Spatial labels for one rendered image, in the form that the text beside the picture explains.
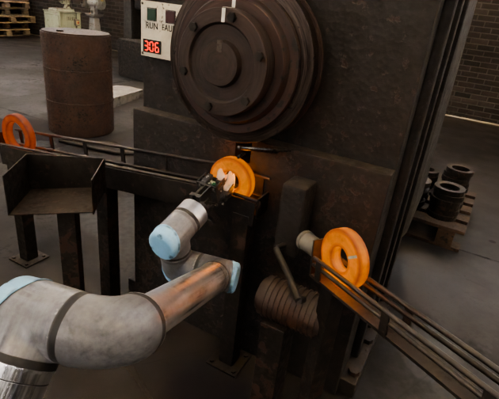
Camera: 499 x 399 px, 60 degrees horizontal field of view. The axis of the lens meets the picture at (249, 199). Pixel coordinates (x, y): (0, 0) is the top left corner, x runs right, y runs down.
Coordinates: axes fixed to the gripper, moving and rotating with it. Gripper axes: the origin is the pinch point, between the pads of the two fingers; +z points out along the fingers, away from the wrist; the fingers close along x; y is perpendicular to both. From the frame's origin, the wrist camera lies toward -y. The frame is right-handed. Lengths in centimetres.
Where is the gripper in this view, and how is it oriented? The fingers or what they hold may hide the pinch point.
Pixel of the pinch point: (231, 177)
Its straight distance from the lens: 140.9
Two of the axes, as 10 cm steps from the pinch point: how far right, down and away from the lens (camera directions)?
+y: -0.5, -7.6, -6.5
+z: 4.9, -5.9, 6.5
